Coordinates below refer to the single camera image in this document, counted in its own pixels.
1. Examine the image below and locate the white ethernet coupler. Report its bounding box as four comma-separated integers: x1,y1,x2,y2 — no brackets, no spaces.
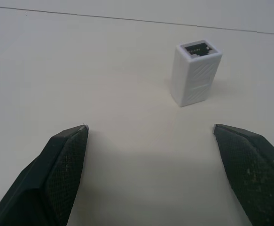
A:
171,39,223,108

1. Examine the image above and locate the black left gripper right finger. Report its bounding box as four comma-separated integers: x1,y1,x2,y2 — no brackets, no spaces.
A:
212,123,274,226

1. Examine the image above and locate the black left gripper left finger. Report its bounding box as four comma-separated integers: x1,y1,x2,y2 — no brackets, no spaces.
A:
0,124,90,226

